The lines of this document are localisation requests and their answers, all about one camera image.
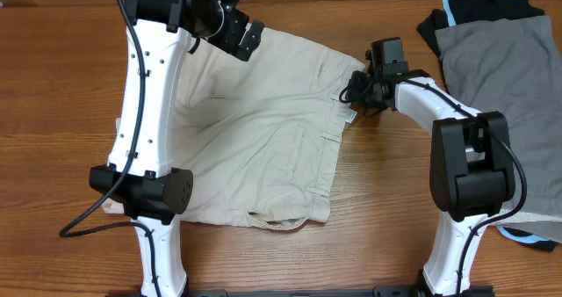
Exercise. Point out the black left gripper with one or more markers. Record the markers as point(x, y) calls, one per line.
point(237, 23)

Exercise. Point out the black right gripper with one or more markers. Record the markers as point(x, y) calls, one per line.
point(354, 92)

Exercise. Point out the beige shorts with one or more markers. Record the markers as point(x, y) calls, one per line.
point(261, 137)

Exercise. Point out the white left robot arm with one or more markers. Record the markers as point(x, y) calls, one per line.
point(139, 173)

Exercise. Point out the light blue garment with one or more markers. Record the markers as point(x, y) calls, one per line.
point(450, 18)

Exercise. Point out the grey garment on pile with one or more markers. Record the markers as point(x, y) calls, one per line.
point(514, 67)

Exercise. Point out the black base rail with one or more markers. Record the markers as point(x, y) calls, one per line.
point(307, 293)

